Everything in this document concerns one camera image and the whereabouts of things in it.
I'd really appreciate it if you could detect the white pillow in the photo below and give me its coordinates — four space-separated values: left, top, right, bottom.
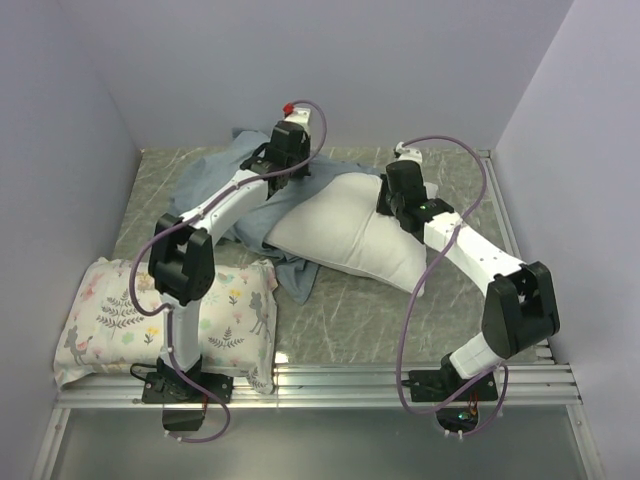
265 173 427 293

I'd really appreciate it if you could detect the blue-grey pillowcase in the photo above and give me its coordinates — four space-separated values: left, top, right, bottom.
168 129 380 305

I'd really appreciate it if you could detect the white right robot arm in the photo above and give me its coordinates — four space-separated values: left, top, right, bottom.
377 160 560 400

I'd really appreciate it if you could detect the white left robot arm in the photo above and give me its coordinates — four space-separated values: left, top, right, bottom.
148 114 312 402

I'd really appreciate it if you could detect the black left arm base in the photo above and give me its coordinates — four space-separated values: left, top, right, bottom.
129 361 233 434

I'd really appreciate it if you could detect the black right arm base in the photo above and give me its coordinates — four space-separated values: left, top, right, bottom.
402 368 507 438

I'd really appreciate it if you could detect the floral patterned pillow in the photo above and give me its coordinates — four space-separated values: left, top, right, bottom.
53 258 277 394

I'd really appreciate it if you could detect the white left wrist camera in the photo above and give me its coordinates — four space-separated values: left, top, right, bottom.
283 103 311 135

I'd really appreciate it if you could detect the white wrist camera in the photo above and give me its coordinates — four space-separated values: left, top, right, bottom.
394 142 423 164
283 103 311 135

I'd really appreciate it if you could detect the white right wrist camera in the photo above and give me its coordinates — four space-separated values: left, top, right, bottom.
394 142 423 164

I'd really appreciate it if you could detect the aluminium right side rail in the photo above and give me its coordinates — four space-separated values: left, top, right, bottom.
481 151 560 358

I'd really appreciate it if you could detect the aluminium frame rail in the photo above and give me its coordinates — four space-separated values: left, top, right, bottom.
55 364 582 409

